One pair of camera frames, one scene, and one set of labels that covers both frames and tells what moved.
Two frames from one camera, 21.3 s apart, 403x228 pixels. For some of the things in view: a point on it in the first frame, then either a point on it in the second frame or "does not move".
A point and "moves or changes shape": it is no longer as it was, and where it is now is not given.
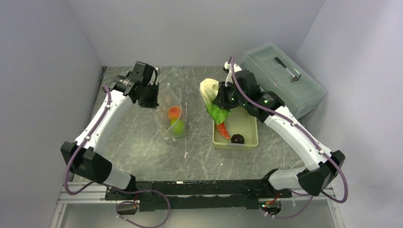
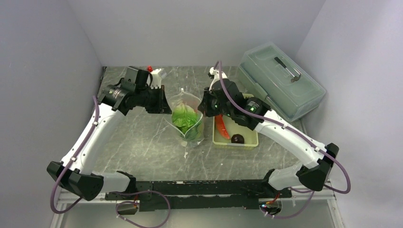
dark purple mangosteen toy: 237,138 does not move
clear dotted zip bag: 170,117 moves or changes shape
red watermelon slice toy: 222,129 does not move
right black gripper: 221,101 to 204,107
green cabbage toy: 209,90 moves or changes shape
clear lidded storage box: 277,70 does not move
